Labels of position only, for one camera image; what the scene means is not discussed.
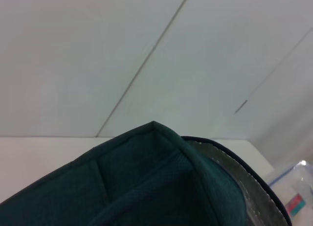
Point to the dark teal insulated lunch bag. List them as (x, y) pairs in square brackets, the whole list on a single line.
[(146, 187)]

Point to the clear plastic box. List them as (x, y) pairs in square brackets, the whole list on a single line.
[(302, 187)]

